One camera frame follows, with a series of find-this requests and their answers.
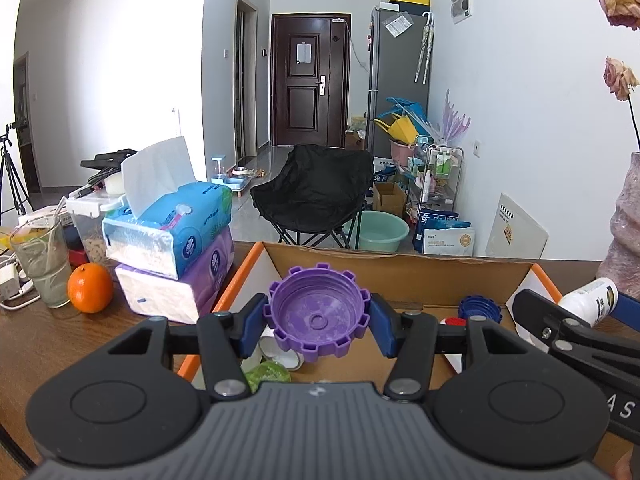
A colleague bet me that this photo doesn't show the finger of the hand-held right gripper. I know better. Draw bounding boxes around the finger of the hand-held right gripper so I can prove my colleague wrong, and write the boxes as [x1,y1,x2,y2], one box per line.
[511,288,640,386]
[607,297,640,333]

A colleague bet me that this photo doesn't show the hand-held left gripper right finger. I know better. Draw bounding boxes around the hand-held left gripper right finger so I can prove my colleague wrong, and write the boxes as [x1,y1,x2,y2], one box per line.
[369,294,531,402]

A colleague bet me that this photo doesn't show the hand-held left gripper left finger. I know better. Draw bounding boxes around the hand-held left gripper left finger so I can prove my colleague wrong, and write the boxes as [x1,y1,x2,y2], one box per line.
[107,292,271,402]

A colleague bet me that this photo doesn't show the small white bottle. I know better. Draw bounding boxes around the small white bottle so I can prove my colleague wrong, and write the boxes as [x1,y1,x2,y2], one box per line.
[557,277,619,326]

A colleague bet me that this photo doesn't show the white ribbed bottle cap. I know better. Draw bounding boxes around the white ribbed bottle cap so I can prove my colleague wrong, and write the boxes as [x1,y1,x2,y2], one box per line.
[270,347,303,372]

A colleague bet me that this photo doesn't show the green spray bottle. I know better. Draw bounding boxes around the green spray bottle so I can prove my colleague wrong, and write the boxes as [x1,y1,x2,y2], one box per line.
[242,360,292,395]

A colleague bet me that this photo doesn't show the red cardboard box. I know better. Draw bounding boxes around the red cardboard box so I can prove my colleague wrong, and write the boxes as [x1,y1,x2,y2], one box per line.
[175,241,621,461]

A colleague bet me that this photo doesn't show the purple bottle cap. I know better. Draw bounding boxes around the purple bottle cap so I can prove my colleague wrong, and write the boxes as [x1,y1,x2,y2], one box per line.
[263,263,372,364]

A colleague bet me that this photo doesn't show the blue bottle cap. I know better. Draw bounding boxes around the blue bottle cap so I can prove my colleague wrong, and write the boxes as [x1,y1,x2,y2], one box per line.
[458,296,502,321]

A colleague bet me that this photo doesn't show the red and white lint brush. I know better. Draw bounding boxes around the red and white lint brush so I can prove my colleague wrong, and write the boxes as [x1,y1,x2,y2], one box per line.
[439,316,471,376]

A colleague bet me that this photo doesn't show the purple tissue pack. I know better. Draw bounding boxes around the purple tissue pack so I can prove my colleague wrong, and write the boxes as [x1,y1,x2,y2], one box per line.
[115,225,235,325]

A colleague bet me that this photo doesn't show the white leaning board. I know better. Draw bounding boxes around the white leaning board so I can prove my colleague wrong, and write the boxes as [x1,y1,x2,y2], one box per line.
[485,192,549,261]

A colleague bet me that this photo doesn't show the green plastic basin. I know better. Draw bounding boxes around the green plastic basin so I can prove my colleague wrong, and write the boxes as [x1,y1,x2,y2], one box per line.
[342,210,411,253]

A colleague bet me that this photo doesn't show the blue and white bags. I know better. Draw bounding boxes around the blue and white bags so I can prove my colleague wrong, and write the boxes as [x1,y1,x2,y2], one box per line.
[412,207,476,256]

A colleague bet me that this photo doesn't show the open cardboard carton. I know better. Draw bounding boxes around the open cardboard carton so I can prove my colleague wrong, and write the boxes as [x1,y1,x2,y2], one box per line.
[372,181,407,218]

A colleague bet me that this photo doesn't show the blue tissue pack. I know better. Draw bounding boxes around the blue tissue pack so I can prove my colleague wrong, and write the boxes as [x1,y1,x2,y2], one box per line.
[102,135,234,281]

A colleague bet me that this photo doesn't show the blue pet water dispenser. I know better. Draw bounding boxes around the blue pet water dispenser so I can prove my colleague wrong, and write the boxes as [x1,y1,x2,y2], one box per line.
[210,154,256,196]

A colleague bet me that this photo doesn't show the black folding chair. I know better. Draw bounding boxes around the black folding chair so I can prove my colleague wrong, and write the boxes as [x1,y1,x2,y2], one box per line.
[250,144,375,250]

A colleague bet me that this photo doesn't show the orange fruit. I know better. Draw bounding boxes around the orange fruit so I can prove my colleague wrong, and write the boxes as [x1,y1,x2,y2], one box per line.
[67,262,114,314]

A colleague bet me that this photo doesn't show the clear food storage container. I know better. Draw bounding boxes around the clear food storage container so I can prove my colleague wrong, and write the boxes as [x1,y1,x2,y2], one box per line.
[65,192,126,266]

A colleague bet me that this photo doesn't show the pink bin with bags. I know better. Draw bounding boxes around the pink bin with bags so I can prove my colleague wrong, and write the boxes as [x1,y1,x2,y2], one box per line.
[374,97,431,167]

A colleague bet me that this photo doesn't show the purple feather decoration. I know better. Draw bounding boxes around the purple feather decoration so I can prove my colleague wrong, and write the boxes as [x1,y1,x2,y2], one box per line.
[440,89,472,148]

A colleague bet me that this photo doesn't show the clear drinking glass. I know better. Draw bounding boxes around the clear drinking glass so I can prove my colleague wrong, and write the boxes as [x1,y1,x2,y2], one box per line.
[10,215,73,309]

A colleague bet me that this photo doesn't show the white power strip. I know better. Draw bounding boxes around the white power strip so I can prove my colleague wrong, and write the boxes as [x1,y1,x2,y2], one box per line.
[20,205,71,226]

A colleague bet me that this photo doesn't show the white charger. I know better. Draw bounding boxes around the white charger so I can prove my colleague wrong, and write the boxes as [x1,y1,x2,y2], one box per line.
[0,262,21,301]

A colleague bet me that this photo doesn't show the dark brown door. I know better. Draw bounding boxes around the dark brown door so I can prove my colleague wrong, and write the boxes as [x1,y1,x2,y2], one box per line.
[270,13,351,147]

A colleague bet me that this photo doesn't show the grey refrigerator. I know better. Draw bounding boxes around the grey refrigerator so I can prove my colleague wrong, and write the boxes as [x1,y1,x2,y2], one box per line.
[367,5,435,156]

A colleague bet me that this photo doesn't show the hanging folded umbrellas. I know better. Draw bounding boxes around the hanging folded umbrellas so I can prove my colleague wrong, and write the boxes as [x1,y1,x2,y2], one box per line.
[414,11,435,85]

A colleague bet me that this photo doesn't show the metal wire rack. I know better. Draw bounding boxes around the metal wire rack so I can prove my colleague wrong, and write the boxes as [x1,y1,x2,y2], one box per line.
[405,144,463,221]

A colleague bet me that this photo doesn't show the white charging cable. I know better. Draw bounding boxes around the white charging cable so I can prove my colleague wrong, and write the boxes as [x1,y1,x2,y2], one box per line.
[0,255,42,311]

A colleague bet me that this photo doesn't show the black camera tripod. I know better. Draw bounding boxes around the black camera tripod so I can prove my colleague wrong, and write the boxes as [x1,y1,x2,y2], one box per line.
[0,122,33,221]

